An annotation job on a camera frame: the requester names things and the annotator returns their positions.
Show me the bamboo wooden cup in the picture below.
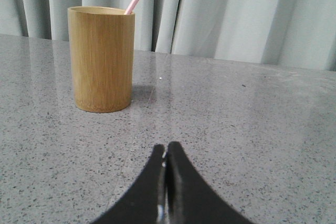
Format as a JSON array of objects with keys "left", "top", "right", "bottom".
[{"left": 68, "top": 6, "right": 135, "bottom": 113}]

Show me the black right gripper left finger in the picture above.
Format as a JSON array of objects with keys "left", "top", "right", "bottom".
[{"left": 93, "top": 144, "right": 166, "bottom": 223}]

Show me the grey pleated curtain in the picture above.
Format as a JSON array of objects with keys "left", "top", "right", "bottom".
[{"left": 1, "top": 0, "right": 335, "bottom": 71}]

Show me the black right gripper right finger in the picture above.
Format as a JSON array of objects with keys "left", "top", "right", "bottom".
[{"left": 166, "top": 142, "right": 251, "bottom": 223}]

